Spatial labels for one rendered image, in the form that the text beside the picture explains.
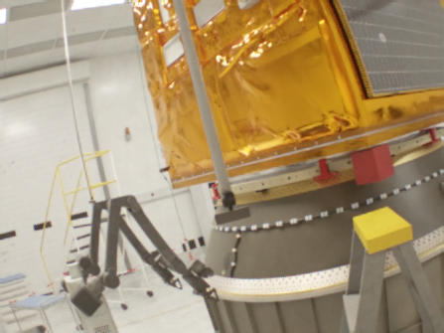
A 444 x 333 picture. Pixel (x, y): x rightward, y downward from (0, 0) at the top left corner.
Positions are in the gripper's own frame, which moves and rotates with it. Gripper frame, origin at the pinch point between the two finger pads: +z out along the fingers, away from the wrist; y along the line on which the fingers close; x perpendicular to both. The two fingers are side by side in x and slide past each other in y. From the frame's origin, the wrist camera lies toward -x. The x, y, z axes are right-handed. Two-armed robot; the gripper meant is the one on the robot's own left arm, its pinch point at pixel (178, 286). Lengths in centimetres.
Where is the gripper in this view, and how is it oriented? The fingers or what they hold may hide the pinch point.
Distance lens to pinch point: 252.1
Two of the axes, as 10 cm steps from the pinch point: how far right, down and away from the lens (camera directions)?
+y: -4.8, 1.2, 8.7
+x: -6.0, 6.7, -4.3
